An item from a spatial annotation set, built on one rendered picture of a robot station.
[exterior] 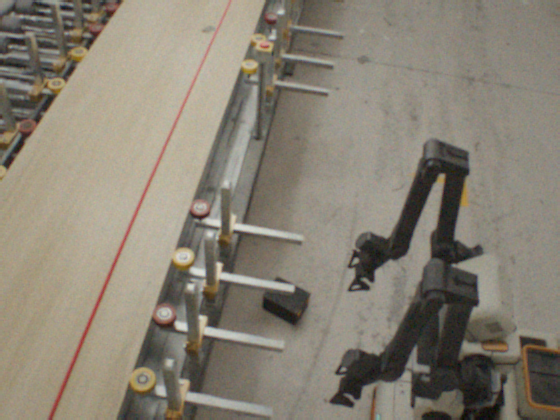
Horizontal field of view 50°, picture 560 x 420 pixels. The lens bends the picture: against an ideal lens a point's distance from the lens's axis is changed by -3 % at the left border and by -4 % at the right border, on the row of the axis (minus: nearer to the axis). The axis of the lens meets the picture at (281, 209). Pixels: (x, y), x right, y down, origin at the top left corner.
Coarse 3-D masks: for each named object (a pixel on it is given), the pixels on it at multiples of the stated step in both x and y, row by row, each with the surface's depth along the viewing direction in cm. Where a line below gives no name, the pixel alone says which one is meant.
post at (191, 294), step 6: (186, 288) 185; (192, 288) 184; (186, 294) 185; (192, 294) 184; (198, 294) 190; (186, 300) 187; (192, 300) 187; (198, 300) 192; (186, 306) 190; (192, 306) 189; (198, 306) 194; (186, 312) 192; (192, 312) 192; (198, 312) 196; (186, 318) 195; (192, 318) 194; (198, 318) 198; (192, 324) 197; (198, 324) 200; (192, 330) 200; (198, 330) 202; (192, 336) 203; (198, 336) 204; (198, 354) 211; (198, 360) 215
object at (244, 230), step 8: (200, 224) 245; (208, 224) 244; (216, 224) 245; (240, 224) 246; (240, 232) 245; (248, 232) 244; (256, 232) 243; (264, 232) 244; (272, 232) 244; (280, 232) 244; (272, 240) 245; (280, 240) 244; (288, 240) 244; (296, 240) 243
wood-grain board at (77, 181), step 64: (128, 0) 343; (192, 0) 348; (256, 0) 353; (128, 64) 301; (192, 64) 305; (64, 128) 266; (128, 128) 269; (192, 128) 272; (0, 192) 238; (64, 192) 240; (128, 192) 243; (192, 192) 245; (0, 256) 217; (64, 256) 219; (128, 256) 222; (0, 320) 199; (64, 320) 201; (128, 320) 204; (0, 384) 184; (128, 384) 188
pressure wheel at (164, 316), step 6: (162, 306) 208; (168, 306) 208; (156, 312) 206; (162, 312) 206; (168, 312) 207; (174, 312) 206; (156, 318) 204; (162, 318) 205; (168, 318) 205; (174, 318) 205; (156, 324) 205; (162, 324) 204; (168, 324) 205
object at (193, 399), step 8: (152, 392) 193; (160, 392) 193; (192, 400) 192; (200, 400) 192; (208, 400) 193; (216, 400) 193; (224, 400) 193; (208, 408) 194; (216, 408) 193; (224, 408) 192; (232, 408) 191; (240, 408) 192; (248, 408) 192; (256, 408) 192; (264, 408) 192; (256, 416) 192; (264, 416) 191
